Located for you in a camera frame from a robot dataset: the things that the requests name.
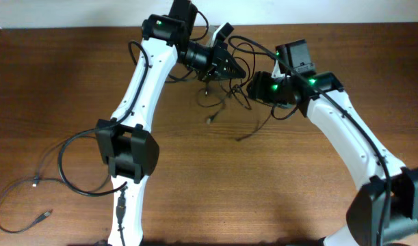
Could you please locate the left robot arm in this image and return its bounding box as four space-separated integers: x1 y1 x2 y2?
95 1 246 246

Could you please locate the black cable white plug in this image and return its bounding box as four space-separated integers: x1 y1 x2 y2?
196 42 257 125

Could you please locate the black USB cable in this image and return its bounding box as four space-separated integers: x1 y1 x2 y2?
0 136 112 234

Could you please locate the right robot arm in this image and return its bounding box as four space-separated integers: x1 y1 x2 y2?
247 40 418 245

